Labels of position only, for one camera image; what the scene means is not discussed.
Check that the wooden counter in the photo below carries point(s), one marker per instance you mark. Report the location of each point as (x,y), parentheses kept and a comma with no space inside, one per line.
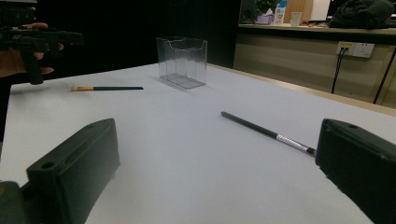
(311,30)

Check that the clear acrylic holder box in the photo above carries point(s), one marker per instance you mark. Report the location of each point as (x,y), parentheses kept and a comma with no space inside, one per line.
(182,77)

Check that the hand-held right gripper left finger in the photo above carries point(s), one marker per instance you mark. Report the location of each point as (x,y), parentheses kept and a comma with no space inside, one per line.
(77,168)

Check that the white cup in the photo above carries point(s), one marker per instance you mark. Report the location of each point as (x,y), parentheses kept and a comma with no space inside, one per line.
(296,19)

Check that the black makeup brush silver ferrule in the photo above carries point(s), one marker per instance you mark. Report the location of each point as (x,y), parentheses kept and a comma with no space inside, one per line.
(249,124)

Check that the wooden table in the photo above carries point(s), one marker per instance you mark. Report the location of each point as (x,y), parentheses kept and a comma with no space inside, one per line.
(311,91)

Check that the white wall socket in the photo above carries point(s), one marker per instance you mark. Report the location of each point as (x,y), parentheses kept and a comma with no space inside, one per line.
(362,49)

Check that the makeup brush with wooden end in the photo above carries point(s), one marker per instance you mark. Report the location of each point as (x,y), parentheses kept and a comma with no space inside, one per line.
(112,88)

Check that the white and blue bottle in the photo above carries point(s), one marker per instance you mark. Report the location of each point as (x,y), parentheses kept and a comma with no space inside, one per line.
(280,14)

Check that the dark bag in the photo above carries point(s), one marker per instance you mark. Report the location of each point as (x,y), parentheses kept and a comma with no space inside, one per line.
(361,14)

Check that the purple tissue box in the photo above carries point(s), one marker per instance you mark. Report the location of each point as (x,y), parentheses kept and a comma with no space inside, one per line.
(264,19)

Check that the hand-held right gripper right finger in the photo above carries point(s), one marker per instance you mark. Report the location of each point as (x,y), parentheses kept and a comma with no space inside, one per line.
(361,161)

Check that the green plant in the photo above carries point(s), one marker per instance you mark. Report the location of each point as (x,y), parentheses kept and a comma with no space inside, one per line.
(264,4)

